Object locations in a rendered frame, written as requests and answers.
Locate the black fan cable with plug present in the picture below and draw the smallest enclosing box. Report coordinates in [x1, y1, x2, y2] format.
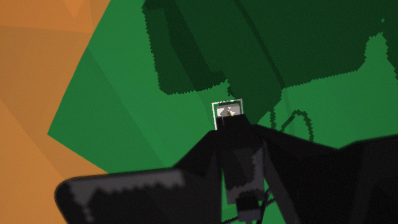
[215, 114, 275, 224]

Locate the green circuit board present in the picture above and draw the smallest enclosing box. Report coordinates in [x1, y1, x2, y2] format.
[47, 0, 398, 174]

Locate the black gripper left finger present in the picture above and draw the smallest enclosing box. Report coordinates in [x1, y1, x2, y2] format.
[54, 130, 223, 224]

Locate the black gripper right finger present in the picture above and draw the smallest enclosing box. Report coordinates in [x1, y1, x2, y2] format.
[252, 124, 398, 224]

